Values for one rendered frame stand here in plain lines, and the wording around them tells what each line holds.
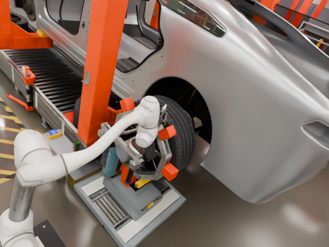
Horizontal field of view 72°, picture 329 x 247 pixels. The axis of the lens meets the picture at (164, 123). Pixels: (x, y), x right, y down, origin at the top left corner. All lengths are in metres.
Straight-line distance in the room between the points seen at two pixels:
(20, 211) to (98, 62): 1.01
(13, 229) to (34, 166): 0.57
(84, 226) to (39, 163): 1.24
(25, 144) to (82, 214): 1.25
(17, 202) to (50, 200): 0.95
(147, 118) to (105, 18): 0.72
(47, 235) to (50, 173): 0.85
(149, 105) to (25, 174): 0.62
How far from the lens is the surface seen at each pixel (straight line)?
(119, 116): 1.76
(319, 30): 5.12
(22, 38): 3.62
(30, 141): 1.20
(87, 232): 2.24
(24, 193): 1.41
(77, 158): 1.14
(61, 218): 2.30
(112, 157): 1.79
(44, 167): 1.10
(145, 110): 1.16
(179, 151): 1.58
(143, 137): 1.23
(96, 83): 1.76
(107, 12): 1.58
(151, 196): 2.25
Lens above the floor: 1.99
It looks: 34 degrees down
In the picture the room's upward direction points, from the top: 21 degrees clockwise
